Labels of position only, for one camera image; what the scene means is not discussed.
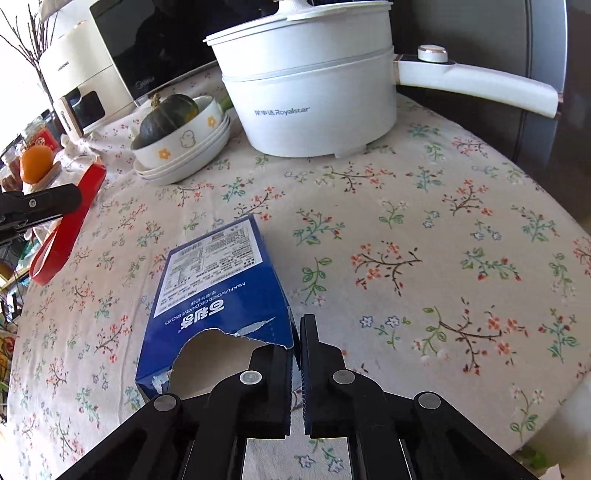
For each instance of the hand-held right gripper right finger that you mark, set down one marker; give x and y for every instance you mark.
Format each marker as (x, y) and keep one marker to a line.
(308, 369)

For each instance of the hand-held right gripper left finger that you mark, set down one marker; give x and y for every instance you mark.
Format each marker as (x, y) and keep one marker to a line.
(277, 397)

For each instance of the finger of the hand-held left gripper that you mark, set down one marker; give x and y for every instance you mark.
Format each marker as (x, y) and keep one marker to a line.
(46, 201)

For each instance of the blue cardboard box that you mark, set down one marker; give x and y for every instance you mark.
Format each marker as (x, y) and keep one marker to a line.
(217, 277)

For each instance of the large orange fruit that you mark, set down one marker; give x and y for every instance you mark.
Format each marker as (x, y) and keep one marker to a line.
(37, 164)

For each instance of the red label jar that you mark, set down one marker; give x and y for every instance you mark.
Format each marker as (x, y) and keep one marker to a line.
(44, 138)

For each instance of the dark green pumpkin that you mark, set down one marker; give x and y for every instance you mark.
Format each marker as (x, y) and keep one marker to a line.
(166, 120)

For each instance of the cream air fryer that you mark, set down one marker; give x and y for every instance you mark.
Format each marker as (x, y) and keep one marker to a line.
(83, 60)

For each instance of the dry twig branches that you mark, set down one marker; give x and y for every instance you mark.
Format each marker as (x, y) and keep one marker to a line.
(27, 50)

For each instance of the floral tablecloth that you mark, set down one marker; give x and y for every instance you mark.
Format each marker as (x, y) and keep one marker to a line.
(415, 254)

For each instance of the white plate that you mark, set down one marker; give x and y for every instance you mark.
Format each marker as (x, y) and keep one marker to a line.
(217, 138)
(203, 168)

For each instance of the white flower-print bowl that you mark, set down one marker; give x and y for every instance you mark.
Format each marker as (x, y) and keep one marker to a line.
(194, 134)

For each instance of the black microwave oven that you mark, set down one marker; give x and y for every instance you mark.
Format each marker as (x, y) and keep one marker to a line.
(152, 46)

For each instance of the green vegetable stem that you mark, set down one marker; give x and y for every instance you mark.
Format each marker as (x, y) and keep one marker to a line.
(225, 102)

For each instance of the white electric cooking pot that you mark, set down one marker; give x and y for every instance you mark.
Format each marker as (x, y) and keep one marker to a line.
(314, 110)

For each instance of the white pot lid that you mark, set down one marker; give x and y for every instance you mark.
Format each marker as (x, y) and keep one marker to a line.
(332, 9)

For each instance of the grey refrigerator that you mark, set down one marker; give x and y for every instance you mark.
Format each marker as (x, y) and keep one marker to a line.
(508, 37)

